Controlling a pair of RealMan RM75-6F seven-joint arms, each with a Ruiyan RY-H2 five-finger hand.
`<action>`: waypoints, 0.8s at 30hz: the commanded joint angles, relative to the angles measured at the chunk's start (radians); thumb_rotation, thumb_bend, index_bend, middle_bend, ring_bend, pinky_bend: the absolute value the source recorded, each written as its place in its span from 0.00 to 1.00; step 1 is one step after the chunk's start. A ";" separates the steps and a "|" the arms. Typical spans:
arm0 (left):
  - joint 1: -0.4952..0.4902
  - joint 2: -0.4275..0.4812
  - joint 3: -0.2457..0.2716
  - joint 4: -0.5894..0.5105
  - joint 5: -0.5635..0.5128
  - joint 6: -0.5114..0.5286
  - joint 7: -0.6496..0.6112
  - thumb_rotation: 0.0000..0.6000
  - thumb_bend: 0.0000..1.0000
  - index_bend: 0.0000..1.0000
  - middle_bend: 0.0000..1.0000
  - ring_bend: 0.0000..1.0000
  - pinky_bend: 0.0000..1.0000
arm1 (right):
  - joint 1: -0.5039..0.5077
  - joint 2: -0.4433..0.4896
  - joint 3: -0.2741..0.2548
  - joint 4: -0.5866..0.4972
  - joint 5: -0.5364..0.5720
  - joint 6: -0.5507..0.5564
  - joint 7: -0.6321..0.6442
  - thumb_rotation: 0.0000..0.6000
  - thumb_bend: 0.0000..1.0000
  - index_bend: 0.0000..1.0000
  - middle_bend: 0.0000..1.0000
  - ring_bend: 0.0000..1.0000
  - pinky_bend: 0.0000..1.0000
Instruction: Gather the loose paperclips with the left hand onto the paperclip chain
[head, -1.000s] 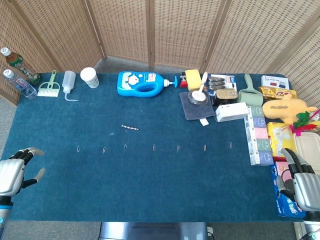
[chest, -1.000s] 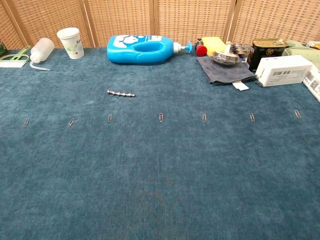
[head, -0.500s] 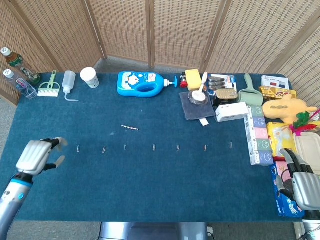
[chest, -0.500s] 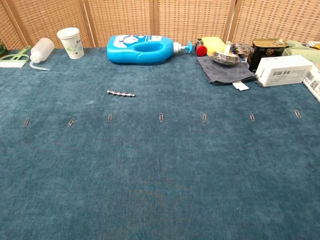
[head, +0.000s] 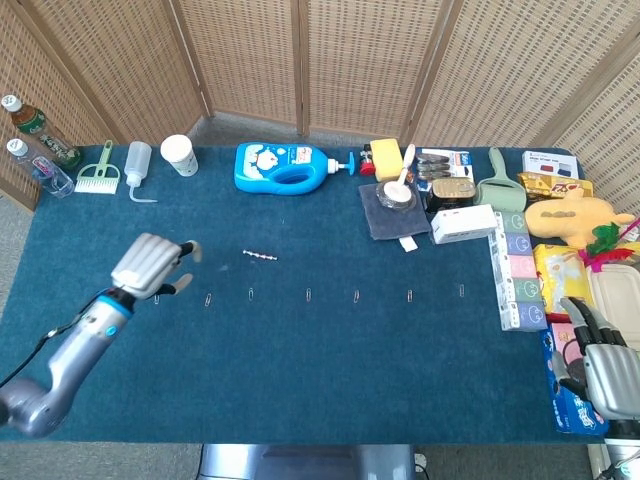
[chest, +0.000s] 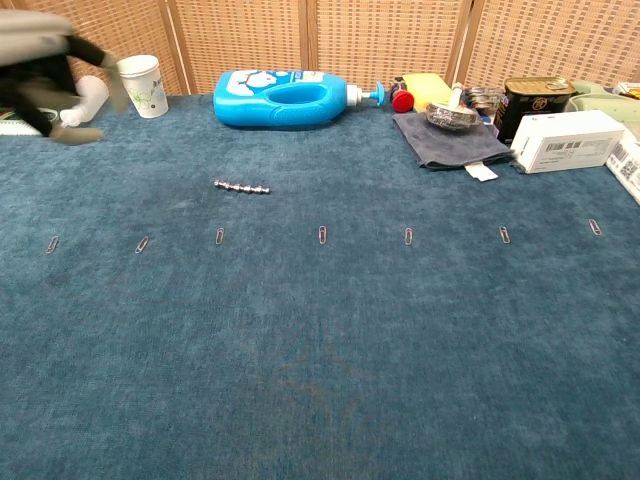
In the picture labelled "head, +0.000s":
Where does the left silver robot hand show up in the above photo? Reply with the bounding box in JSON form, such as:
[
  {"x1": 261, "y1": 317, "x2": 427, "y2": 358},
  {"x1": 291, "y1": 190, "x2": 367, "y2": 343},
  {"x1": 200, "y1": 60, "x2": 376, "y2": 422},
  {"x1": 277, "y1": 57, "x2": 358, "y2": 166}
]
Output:
[{"x1": 110, "y1": 232, "x2": 204, "y2": 301}]

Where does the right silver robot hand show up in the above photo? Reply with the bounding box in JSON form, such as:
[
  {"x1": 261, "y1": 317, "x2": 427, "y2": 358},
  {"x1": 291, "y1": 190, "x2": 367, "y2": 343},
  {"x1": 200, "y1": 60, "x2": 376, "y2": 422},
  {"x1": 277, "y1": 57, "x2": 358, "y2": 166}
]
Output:
[{"x1": 549, "y1": 296, "x2": 640, "y2": 421}]

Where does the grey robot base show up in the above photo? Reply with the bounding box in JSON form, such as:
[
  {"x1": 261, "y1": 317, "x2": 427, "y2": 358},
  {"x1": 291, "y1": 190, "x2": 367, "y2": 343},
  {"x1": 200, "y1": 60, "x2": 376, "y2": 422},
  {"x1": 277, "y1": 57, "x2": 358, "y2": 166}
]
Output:
[{"x1": 197, "y1": 443, "x2": 419, "y2": 480}]

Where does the blue glove box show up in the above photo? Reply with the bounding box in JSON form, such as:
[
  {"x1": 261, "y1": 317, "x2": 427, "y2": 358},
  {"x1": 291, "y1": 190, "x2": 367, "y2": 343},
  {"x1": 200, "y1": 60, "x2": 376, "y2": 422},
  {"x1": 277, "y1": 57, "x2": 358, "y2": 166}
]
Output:
[{"x1": 539, "y1": 327, "x2": 611, "y2": 436}]

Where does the pink box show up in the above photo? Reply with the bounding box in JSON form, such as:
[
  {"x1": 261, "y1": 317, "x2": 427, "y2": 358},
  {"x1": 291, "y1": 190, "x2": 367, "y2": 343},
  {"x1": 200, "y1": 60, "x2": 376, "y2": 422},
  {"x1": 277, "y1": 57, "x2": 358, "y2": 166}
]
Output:
[{"x1": 549, "y1": 322, "x2": 586, "y2": 371}]

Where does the beige lidded container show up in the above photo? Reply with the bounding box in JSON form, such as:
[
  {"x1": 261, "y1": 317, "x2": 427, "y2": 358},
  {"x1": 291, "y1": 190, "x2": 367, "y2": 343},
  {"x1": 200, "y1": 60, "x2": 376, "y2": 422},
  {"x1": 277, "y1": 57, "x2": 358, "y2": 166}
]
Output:
[{"x1": 585, "y1": 263, "x2": 640, "y2": 351}]

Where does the green hand brush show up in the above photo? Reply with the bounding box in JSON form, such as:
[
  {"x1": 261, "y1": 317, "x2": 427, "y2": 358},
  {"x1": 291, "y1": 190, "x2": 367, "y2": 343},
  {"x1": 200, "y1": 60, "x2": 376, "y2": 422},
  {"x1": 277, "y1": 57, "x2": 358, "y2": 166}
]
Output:
[{"x1": 73, "y1": 140, "x2": 122, "y2": 195}]

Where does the translucent squeeze wash bottle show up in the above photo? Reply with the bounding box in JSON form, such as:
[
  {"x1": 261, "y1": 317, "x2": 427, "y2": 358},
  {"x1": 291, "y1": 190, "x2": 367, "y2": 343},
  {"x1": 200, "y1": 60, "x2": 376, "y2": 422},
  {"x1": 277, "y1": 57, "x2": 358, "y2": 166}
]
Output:
[{"x1": 123, "y1": 141, "x2": 159, "y2": 204}]

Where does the yellow snack bag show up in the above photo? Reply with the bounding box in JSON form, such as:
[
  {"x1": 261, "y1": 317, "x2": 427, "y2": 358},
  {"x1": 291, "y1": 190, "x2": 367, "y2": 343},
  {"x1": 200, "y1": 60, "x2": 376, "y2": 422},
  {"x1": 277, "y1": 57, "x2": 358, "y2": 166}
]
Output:
[{"x1": 532, "y1": 243, "x2": 596, "y2": 316}]

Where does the white paper cup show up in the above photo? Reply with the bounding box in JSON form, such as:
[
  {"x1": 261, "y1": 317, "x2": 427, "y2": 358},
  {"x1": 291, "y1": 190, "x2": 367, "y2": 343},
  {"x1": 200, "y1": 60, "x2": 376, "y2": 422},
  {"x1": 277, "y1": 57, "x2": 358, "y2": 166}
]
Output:
[{"x1": 159, "y1": 134, "x2": 200, "y2": 178}]

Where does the feather cat toy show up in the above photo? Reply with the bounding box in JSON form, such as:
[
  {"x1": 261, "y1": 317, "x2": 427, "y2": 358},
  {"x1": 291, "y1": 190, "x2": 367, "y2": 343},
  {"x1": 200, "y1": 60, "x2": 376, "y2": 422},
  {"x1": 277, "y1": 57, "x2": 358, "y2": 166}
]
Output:
[{"x1": 578, "y1": 215, "x2": 640, "y2": 274}]

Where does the clear water bottle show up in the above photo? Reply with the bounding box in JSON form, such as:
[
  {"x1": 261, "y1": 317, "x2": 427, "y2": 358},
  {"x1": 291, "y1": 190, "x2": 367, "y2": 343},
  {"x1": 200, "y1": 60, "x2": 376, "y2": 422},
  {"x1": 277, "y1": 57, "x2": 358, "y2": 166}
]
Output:
[{"x1": 5, "y1": 138, "x2": 76, "y2": 200}]

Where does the pastel smiley tissue pack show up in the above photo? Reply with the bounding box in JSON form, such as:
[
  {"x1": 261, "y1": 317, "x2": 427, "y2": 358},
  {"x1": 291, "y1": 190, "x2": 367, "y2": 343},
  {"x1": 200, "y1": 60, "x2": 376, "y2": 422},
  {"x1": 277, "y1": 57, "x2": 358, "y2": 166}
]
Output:
[{"x1": 487, "y1": 209, "x2": 550, "y2": 333}]

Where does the blue detergent pump bottle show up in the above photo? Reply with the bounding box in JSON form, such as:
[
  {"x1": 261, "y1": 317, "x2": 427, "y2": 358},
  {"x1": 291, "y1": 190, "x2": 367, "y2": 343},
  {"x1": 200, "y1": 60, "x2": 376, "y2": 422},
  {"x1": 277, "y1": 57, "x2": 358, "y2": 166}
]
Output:
[{"x1": 233, "y1": 142, "x2": 356, "y2": 196}]

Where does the yellow plush toy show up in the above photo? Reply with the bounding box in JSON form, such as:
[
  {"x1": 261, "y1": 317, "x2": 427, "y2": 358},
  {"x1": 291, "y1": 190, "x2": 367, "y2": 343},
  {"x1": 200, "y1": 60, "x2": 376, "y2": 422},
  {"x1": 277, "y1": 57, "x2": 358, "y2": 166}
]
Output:
[{"x1": 523, "y1": 187, "x2": 635, "y2": 250}]

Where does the green tea bottle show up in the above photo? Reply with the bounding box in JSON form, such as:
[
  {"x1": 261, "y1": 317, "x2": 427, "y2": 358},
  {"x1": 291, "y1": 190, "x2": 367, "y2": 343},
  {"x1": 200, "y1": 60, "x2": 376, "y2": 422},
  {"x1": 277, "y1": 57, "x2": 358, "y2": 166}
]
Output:
[{"x1": 0, "y1": 93, "x2": 84, "y2": 170}]

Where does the gold snack pack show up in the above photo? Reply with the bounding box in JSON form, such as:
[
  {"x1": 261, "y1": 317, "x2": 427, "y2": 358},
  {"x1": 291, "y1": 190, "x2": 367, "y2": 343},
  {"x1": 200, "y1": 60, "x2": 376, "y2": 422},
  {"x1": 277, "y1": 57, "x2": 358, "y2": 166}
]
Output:
[{"x1": 516, "y1": 171, "x2": 595, "y2": 201}]

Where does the blue carpet table cover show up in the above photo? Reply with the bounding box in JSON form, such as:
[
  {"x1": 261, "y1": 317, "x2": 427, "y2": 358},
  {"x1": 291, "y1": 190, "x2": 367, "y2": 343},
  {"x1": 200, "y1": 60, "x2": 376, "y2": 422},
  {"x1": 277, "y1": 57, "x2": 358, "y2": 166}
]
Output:
[{"x1": 0, "y1": 144, "x2": 614, "y2": 445}]

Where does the white cardboard box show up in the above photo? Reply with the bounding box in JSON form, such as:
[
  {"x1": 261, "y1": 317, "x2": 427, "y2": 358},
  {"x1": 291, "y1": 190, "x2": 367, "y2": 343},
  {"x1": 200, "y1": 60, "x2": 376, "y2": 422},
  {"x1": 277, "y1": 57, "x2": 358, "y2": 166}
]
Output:
[{"x1": 429, "y1": 203, "x2": 500, "y2": 246}]

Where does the green lint roller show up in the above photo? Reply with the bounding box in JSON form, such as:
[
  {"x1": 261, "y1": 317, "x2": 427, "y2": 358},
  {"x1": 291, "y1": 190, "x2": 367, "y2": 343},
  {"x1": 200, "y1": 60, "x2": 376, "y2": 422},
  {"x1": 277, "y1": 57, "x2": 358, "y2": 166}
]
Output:
[{"x1": 473, "y1": 146, "x2": 528, "y2": 212}]

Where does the white box red blue print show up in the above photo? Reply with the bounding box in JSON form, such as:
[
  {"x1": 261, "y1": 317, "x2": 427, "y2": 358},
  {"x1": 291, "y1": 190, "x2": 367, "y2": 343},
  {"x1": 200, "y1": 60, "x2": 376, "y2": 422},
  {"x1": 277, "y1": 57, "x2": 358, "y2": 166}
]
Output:
[{"x1": 521, "y1": 150, "x2": 580, "y2": 180}]

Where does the black gold tin can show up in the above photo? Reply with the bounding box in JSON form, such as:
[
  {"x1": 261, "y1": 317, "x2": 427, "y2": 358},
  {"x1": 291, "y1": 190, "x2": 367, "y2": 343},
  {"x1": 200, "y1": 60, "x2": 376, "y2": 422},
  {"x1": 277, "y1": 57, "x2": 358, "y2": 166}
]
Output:
[{"x1": 425, "y1": 177, "x2": 477, "y2": 214}]

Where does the grey folded cloth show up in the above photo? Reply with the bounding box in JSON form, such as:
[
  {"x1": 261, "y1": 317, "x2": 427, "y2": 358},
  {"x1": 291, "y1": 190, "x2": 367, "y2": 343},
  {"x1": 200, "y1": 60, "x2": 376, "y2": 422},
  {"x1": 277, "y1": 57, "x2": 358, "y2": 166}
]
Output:
[{"x1": 357, "y1": 182, "x2": 432, "y2": 253}]

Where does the yellow sponge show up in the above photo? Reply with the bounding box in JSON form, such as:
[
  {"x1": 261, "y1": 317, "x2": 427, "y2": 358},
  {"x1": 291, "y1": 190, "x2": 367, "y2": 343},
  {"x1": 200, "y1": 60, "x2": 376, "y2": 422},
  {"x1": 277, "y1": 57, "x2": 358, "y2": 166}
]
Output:
[{"x1": 368, "y1": 138, "x2": 405, "y2": 184}]

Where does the white plastic spoon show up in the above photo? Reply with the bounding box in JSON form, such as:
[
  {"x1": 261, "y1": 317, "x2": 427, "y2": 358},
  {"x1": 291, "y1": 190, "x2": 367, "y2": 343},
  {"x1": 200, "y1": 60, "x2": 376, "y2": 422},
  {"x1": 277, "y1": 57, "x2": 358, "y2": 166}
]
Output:
[{"x1": 387, "y1": 143, "x2": 417, "y2": 201}]

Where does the wicker folding screen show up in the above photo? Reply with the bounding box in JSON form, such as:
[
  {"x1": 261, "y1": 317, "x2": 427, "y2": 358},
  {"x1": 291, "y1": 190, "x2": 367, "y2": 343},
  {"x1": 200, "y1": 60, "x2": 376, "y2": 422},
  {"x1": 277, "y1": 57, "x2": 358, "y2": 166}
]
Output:
[{"x1": 0, "y1": 0, "x2": 640, "y2": 216}]

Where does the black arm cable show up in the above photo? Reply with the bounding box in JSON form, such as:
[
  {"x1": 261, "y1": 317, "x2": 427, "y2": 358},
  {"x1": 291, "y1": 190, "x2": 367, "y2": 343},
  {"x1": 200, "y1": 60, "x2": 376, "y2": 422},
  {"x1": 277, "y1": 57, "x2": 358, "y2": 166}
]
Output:
[{"x1": 0, "y1": 327, "x2": 76, "y2": 389}]

